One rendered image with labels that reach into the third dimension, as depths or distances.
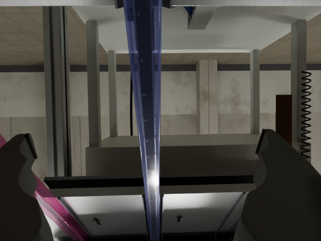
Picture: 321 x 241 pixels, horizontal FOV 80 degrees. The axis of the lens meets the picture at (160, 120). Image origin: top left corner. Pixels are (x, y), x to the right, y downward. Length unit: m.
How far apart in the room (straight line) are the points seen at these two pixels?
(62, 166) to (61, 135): 0.07
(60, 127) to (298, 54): 0.71
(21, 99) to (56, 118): 3.69
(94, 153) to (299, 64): 0.69
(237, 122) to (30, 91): 3.77
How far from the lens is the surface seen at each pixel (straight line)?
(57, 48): 0.53
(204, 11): 0.53
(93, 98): 0.62
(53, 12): 0.56
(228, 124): 3.80
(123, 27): 0.70
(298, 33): 0.79
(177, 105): 3.54
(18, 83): 4.24
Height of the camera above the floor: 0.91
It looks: 2 degrees up
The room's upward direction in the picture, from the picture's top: 179 degrees clockwise
